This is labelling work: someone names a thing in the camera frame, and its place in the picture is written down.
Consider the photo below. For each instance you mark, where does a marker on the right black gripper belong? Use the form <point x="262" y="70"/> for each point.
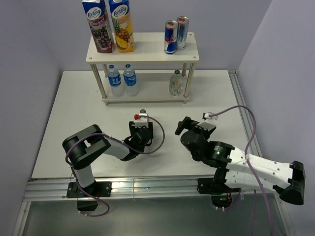
<point x="188" y="123"/>

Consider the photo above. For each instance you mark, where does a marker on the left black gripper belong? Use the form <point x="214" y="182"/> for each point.
<point x="133" y="129"/>

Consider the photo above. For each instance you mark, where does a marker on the blue-cap water bottle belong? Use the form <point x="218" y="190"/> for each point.
<point x="130" y="81"/>
<point x="115" y="81"/>

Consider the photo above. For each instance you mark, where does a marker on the blue red bull can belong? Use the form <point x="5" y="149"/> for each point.
<point x="170" y="36"/>

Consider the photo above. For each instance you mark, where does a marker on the silver tall energy drink can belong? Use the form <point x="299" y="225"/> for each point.
<point x="183" y="25"/>

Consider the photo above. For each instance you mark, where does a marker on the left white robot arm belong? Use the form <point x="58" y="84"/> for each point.
<point x="87" y="145"/>

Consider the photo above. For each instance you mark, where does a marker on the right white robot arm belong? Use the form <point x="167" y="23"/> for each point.
<point x="236" y="170"/>

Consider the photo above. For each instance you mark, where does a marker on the white two-tier shelf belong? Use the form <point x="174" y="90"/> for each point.
<point x="154" y="84"/>

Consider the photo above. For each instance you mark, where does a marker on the yellow pineapple juice carton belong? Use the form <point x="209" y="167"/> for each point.
<point x="122" y="23"/>

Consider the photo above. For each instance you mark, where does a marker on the purple grape juice carton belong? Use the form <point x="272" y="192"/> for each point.
<point x="96" y="13"/>

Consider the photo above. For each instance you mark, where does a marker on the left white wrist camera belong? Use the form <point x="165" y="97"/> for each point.
<point x="141" y="120"/>

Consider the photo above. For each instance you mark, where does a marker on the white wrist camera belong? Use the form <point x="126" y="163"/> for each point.
<point x="209" y="121"/>
<point x="141" y="120"/>

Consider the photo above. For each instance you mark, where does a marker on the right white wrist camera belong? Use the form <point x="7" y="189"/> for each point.
<point x="209" y="121"/>

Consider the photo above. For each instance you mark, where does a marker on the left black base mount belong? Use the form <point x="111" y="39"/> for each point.
<point x="97" y="189"/>

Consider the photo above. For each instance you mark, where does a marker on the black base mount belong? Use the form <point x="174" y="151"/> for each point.
<point x="97" y="189"/>
<point x="222" y="196"/>

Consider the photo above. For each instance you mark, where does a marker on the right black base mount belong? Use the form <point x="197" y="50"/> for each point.
<point x="222" y="196"/>

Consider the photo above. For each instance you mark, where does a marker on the aluminium rail frame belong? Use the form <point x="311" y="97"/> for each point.
<point x="154" y="195"/>

